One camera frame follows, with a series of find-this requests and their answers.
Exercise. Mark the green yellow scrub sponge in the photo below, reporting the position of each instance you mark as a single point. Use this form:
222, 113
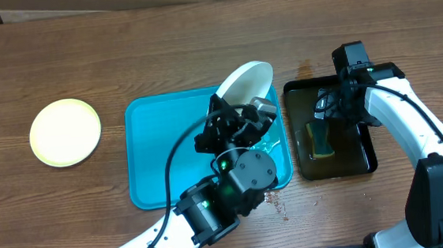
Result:
320, 146

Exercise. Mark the teal plastic serving tray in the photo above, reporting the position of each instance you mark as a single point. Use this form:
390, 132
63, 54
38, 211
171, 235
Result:
153, 125

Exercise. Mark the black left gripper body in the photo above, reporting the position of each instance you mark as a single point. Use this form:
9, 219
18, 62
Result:
210, 142

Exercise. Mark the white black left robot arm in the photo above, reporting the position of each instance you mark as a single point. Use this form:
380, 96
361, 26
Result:
211, 209

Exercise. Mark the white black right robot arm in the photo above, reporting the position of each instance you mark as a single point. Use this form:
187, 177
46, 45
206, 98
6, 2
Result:
381, 95

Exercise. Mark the white plate with sauce streak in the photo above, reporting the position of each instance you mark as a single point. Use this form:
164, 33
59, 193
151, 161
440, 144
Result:
251, 80

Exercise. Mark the yellow-green plastic plate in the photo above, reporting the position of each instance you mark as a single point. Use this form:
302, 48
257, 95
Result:
65, 133

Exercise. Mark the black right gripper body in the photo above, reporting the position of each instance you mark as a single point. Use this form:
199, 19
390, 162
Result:
337, 106

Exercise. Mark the black tray with water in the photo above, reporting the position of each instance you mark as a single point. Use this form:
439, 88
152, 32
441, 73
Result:
354, 153

